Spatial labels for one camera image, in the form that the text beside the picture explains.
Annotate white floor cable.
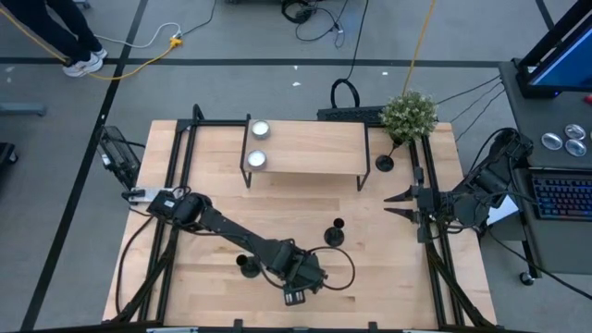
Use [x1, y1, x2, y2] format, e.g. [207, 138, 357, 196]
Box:
[94, 21, 182, 50]

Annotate black candle stick holder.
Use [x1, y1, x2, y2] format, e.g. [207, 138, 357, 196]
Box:
[375, 138, 402, 173]
[323, 217, 346, 249]
[235, 253, 264, 279]

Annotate black looped cable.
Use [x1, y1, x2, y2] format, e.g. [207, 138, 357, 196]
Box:
[329, 0, 370, 110]

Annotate black cable along frame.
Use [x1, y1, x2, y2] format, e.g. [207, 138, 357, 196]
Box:
[114, 213, 157, 316]

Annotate thin black desk cable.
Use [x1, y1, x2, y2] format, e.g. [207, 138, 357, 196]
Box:
[437, 75, 503, 106]
[449, 82, 504, 125]
[455, 90, 506, 142]

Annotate black power strip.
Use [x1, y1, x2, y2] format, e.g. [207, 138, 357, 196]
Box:
[316, 105, 388, 124]

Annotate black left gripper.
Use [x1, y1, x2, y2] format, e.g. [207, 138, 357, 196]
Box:
[276, 249, 328, 307]

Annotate silver tin lid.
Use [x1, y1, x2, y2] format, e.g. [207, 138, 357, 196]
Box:
[564, 123, 587, 141]
[564, 138, 588, 158]
[540, 132, 564, 152]

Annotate yellow extension cable with plug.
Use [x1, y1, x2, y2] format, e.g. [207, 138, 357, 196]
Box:
[0, 6, 184, 82]

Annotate dark grey computer desk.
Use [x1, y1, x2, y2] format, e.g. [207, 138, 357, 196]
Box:
[498, 58, 592, 278]

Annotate thin black floor cable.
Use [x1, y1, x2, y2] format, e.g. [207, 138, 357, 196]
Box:
[180, 0, 217, 37]

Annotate white paper sheet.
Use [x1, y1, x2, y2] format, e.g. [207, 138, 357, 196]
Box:
[487, 193, 519, 227]

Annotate small green potted plant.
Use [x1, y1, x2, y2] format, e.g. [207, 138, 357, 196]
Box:
[379, 89, 439, 144]

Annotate black wire mesh box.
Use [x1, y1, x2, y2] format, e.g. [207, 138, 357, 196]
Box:
[95, 124, 142, 191]

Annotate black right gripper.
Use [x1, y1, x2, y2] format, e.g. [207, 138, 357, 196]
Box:
[383, 166, 450, 245]

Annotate black object at floor edge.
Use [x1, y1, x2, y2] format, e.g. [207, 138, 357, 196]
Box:
[0, 142, 19, 186]

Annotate yellow hanging cable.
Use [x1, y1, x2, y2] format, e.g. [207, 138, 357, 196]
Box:
[401, 0, 438, 96]

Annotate backlit black keyboard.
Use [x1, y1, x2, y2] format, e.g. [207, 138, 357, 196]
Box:
[531, 174, 592, 221]

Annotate wooden shelf with black legs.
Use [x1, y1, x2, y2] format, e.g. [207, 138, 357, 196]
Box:
[239, 114, 372, 191]

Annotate grey floor bar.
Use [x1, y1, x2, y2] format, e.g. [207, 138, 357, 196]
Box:
[0, 102, 47, 117]

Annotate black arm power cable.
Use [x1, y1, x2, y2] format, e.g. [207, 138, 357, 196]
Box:
[487, 228, 592, 302]

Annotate white candle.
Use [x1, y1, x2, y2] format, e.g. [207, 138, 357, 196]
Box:
[251, 119, 271, 141]
[246, 149, 268, 170]

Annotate person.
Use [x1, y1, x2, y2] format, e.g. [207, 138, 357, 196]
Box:
[0, 0, 109, 79]

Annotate coiled black floor cable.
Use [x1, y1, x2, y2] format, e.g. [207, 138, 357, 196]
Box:
[280, 0, 347, 49]

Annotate computer monitor with blue screen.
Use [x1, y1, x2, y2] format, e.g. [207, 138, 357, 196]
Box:
[515, 0, 592, 99]

